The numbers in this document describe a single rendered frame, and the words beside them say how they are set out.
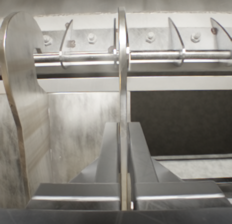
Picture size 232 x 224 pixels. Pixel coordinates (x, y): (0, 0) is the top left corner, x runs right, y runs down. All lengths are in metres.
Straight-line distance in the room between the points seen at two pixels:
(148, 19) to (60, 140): 0.27
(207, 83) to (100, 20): 0.23
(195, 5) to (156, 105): 1.21
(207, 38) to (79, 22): 0.24
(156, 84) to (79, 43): 0.15
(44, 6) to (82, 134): 0.30
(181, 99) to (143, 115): 0.37
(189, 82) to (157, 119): 1.23
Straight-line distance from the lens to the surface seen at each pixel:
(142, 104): 1.51
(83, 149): 0.19
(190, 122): 1.62
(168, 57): 0.28
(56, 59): 0.28
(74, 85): 0.30
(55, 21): 0.37
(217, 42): 0.36
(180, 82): 0.31
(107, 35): 0.32
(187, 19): 0.37
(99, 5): 0.39
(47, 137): 0.19
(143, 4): 0.39
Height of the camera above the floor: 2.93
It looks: 73 degrees down
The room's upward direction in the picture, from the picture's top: 178 degrees counter-clockwise
